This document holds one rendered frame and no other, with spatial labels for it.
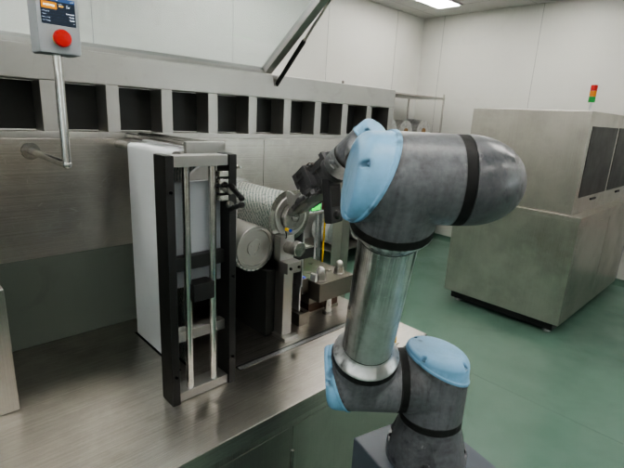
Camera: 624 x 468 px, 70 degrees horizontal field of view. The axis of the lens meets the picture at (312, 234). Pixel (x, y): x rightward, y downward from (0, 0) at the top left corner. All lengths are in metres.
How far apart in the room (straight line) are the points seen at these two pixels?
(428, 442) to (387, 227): 0.47
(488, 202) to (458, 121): 5.51
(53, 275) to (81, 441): 0.49
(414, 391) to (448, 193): 0.41
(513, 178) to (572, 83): 5.02
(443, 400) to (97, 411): 0.71
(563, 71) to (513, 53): 0.59
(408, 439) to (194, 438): 0.41
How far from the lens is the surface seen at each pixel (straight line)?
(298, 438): 1.19
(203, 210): 0.98
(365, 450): 0.97
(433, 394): 0.84
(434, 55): 6.35
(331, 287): 1.40
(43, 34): 0.97
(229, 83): 1.51
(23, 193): 1.29
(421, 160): 0.53
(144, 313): 1.31
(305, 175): 1.12
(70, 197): 1.32
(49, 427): 1.10
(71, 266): 1.36
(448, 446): 0.92
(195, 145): 1.03
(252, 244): 1.19
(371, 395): 0.81
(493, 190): 0.56
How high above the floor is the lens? 1.53
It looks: 15 degrees down
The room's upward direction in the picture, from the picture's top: 3 degrees clockwise
